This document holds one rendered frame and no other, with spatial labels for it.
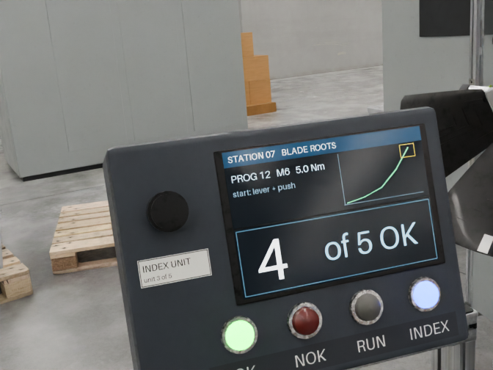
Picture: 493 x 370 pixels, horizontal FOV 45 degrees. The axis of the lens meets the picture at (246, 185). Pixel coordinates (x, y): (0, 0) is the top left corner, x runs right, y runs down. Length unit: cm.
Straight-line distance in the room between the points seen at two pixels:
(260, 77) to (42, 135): 414
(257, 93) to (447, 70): 582
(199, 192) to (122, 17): 607
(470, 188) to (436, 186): 64
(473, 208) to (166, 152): 77
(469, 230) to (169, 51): 573
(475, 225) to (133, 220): 78
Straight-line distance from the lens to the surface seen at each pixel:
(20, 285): 351
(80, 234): 393
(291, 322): 45
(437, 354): 63
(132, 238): 42
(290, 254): 44
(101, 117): 642
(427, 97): 138
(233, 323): 44
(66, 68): 632
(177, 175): 42
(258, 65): 938
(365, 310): 46
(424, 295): 48
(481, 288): 278
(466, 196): 113
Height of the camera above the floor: 133
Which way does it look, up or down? 15 degrees down
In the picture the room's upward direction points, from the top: 5 degrees counter-clockwise
